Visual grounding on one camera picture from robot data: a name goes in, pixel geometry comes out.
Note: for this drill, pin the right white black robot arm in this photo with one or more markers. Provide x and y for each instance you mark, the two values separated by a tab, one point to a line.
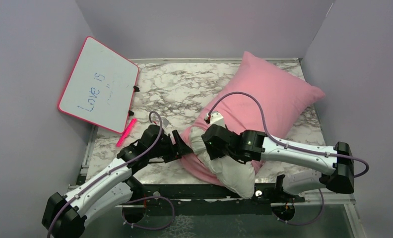
327	168

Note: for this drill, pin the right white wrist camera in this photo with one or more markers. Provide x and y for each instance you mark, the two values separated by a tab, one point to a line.
215	118

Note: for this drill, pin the pink marker pen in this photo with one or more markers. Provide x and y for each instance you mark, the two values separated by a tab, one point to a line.
126	132

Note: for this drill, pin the pink floral pillowcase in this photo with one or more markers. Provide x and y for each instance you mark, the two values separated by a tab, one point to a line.
260	96

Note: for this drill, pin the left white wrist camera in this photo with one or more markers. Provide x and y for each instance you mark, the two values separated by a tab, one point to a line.
165	123

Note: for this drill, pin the pink framed whiteboard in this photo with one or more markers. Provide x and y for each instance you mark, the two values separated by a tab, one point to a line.
100	88

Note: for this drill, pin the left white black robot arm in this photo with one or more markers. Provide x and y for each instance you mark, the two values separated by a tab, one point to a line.
69	214

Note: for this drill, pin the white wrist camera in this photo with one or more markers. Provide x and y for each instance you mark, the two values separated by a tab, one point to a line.
165	123
215	118

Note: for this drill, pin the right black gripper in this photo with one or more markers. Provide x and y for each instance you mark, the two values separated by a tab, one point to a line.
213	151

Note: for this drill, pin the white pillow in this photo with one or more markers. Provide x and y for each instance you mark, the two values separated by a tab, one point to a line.
238	178

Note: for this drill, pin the black mounting rail base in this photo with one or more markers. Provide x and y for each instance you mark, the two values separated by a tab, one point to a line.
205	199

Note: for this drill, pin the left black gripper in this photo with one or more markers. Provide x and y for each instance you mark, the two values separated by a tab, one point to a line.
176	150

